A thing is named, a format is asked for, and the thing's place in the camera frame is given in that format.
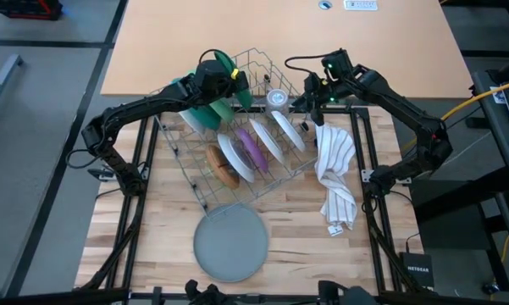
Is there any blue striped white plate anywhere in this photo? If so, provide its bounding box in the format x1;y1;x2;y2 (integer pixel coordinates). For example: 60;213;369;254
217;132;257;184

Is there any white power strip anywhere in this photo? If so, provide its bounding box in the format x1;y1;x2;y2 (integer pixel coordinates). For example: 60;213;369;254
343;0;379;12

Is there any grey metal bench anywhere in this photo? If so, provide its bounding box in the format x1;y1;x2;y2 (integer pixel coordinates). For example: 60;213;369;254
0;53;25;128

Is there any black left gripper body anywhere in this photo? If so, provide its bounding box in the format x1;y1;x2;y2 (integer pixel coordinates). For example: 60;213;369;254
192;58;238;105

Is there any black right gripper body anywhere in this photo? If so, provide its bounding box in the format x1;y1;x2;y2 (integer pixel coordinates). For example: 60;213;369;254
302;48;357;109

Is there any orange patterned plate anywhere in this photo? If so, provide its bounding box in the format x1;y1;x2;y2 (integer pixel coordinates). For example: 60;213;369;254
249;118;286;165

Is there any grey wire dish rack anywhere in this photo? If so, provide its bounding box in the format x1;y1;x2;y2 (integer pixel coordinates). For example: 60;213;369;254
147;47;323;219

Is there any black Netgear network switch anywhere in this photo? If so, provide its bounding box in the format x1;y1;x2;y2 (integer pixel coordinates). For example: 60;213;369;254
400;252;435;289

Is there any large white plate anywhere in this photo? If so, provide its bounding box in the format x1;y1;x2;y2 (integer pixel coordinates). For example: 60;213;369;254
177;108;207;136

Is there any purple plate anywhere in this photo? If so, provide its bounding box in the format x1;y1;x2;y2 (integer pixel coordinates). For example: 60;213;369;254
235;126;270;175

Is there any black and red toolbox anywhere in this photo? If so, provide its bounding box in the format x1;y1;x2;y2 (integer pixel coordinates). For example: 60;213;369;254
0;0;64;22

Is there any dark green plate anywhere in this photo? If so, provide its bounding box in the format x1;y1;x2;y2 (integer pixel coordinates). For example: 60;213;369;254
213;49;255;110

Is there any clear glass cup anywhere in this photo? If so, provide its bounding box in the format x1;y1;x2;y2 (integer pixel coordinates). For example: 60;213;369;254
265;88;290;120

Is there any white paper label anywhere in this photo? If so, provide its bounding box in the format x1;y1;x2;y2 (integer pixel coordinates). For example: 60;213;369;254
489;86;509;105

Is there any brown plate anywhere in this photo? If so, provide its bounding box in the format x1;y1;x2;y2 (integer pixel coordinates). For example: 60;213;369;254
205;145;241;190

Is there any grey plate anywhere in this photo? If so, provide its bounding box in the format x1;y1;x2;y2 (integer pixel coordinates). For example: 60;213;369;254
192;202;270;284

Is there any yellow cable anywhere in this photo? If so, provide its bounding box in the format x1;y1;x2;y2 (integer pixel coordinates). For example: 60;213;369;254
400;77;509;153

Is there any white striped dish towel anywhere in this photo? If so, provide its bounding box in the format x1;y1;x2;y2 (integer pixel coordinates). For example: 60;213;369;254
314;121;359;237

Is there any light wooden desk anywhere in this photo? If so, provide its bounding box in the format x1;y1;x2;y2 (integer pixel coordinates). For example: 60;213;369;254
100;0;474;101

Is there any small white plate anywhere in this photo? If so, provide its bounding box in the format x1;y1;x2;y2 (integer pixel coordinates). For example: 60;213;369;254
271;110;307;153

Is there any teal plate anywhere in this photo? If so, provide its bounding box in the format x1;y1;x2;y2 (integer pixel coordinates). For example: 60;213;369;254
171;69;222;131

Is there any black aluminium table frame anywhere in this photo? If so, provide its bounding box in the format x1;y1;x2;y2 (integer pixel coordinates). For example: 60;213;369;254
74;103;433;305

